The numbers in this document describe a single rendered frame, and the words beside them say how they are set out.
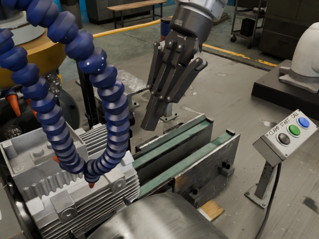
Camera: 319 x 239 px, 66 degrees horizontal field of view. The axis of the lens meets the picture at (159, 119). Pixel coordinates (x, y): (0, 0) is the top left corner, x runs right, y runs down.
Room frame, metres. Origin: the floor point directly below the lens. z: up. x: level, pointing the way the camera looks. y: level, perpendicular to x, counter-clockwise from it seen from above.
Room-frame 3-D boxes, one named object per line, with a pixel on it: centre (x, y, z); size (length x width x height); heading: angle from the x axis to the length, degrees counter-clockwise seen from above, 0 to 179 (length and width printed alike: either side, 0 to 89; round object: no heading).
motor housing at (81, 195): (0.35, 0.18, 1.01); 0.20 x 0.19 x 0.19; 129
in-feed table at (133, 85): (1.02, 0.21, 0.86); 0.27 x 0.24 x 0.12; 40
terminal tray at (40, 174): (0.33, 0.21, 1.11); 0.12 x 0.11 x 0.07; 129
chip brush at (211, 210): (0.39, -0.09, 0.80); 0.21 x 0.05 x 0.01; 126
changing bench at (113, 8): (5.65, 0.44, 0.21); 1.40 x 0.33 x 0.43; 133
